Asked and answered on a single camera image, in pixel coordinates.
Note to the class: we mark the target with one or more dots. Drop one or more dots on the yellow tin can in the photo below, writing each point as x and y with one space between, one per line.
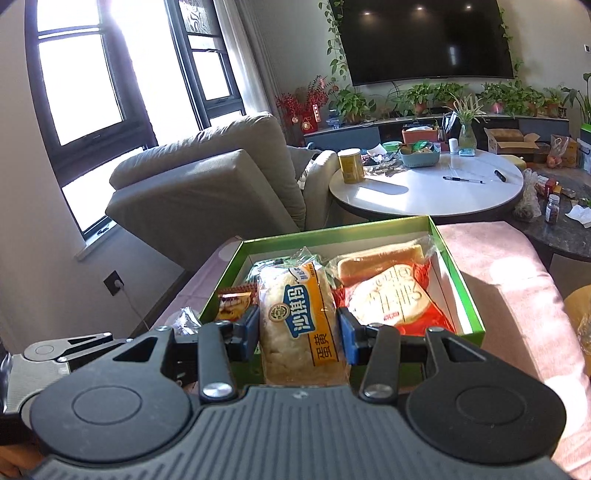
352 167

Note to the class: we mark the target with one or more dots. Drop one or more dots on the bag of oranges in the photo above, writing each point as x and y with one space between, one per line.
558 152

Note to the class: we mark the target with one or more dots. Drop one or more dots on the red berry decoration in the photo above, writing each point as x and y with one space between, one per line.
300 106

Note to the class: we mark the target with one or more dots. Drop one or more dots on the grey armchair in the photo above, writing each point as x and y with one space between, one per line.
198 194

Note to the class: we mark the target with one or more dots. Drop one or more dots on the pink cushion surface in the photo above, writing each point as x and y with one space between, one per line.
517 300

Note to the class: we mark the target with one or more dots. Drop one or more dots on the round white table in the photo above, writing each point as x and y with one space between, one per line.
425 194

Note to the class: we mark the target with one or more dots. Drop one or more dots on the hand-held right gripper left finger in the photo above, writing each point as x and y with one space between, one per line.
251 332

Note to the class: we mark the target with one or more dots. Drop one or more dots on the dark round marble table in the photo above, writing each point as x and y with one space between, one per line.
563 240

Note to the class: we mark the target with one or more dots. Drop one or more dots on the small brown snack packet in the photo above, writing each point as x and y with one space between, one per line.
233 304

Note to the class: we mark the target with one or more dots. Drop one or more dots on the small white bottle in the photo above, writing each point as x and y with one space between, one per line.
454 146

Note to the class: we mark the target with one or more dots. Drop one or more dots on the black television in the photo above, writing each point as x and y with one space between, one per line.
425 37

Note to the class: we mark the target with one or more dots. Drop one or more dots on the brown pill bottle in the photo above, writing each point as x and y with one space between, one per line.
552 210

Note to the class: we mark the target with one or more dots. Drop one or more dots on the silver foil wrapper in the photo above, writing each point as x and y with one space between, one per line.
187 321

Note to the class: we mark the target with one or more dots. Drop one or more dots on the white curtain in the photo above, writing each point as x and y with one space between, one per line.
249 69

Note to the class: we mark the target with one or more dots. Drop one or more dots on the black pen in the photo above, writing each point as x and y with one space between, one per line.
461 179

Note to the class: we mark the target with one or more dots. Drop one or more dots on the orange tissue box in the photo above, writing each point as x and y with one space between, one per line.
419 135

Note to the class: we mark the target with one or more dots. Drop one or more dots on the black wall socket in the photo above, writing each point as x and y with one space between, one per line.
114 283

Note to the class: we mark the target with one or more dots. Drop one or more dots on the yellow cushion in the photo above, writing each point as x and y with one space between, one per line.
579 323

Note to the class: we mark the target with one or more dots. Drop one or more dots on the large leaf potted plant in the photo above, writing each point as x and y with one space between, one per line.
582 99

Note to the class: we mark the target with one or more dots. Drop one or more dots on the clear plastic bag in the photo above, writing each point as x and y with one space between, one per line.
527 203

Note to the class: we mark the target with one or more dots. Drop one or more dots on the open cardboard box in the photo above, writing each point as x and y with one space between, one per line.
510 142

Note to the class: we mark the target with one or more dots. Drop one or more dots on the hanging green vine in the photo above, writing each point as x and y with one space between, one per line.
334 41

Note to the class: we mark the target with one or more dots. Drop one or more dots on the white tissue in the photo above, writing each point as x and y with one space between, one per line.
579 216

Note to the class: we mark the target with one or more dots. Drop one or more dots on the black framed window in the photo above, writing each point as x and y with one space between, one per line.
92 92

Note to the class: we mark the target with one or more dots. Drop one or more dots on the teal plastic basket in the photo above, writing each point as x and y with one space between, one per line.
420 158

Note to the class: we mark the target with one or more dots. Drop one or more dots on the red snack bag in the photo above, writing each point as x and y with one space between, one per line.
392 295

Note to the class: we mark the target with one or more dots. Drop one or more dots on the glass vase with grass plant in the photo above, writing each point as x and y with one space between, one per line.
467 136

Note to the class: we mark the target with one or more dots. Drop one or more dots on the black marker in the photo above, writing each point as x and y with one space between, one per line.
500 175

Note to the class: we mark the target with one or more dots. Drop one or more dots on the green potted plant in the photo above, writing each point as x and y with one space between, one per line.
352 104
512 97
419 98
449 92

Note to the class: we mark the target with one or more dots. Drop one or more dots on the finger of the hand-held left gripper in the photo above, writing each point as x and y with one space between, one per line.
92 347

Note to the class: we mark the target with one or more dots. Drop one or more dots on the small red box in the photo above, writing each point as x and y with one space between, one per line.
546 187

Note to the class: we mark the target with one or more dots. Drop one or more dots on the green cardboard box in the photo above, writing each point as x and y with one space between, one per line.
457 286

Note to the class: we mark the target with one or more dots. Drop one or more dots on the yellow bread packet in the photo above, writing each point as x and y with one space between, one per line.
295 332

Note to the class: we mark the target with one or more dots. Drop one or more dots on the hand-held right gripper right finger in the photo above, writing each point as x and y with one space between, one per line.
347 337

